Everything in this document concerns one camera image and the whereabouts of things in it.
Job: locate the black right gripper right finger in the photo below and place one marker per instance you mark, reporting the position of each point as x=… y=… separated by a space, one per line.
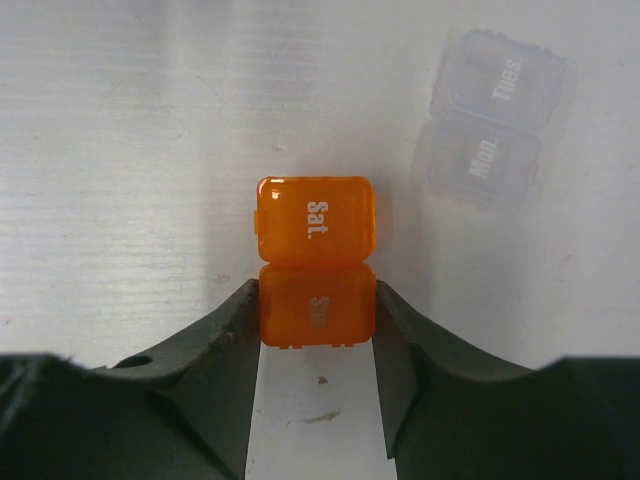
x=453 y=411

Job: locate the orange pill organizer box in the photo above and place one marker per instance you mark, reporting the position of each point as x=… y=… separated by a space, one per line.
x=315 y=235

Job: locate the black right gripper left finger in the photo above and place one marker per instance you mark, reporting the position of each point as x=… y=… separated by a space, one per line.
x=181 y=409

